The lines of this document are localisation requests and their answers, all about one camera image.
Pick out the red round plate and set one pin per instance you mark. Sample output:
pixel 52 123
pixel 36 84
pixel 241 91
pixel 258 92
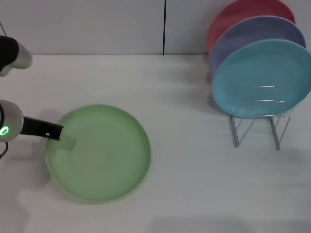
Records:
pixel 243 14

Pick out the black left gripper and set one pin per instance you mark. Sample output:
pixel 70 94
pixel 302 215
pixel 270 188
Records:
pixel 39 128

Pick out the light blue round plate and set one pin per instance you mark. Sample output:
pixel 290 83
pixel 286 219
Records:
pixel 255 70

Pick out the purple round plate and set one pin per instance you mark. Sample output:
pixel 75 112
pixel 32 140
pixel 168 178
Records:
pixel 255 31

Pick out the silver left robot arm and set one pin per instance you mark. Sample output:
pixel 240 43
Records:
pixel 13 119

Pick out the green round plate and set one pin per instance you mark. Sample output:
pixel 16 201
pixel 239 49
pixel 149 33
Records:
pixel 102 165

